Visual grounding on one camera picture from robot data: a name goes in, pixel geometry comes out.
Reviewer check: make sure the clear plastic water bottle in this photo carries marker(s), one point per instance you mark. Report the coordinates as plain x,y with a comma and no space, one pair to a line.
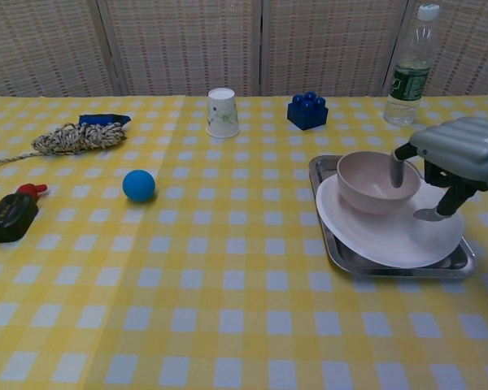
406,81

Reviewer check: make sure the white paper cup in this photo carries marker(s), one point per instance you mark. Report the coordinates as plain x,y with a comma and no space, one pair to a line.
222,113

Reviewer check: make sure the blue toy building block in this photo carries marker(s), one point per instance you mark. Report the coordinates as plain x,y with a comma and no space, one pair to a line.
307,111

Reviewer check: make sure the black bottle with red cap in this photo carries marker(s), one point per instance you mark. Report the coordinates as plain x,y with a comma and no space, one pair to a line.
10,217

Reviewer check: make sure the white round plate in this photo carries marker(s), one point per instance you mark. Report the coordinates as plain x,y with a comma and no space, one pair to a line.
390,239

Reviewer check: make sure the woven folding screen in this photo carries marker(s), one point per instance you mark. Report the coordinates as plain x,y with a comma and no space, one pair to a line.
187,44

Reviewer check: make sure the yellow checkered tablecloth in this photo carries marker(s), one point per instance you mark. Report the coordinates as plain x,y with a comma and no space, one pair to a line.
211,264

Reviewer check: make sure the pale pink bowl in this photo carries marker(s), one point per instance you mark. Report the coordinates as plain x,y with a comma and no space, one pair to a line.
366,183

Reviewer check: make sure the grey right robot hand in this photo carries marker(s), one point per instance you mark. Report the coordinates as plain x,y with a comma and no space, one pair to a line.
463,146

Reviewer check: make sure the blue foam ball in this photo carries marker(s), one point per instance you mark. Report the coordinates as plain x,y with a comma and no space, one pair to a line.
138,185

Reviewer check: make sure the steel rectangular tray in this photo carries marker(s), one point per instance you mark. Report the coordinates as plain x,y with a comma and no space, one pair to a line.
341,260

